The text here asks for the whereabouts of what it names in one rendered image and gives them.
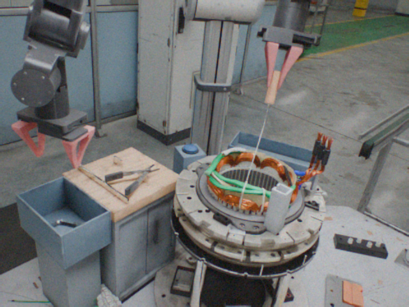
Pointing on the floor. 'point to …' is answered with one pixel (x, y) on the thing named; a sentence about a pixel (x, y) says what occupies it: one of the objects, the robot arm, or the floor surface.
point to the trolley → (316, 17)
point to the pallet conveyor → (401, 124)
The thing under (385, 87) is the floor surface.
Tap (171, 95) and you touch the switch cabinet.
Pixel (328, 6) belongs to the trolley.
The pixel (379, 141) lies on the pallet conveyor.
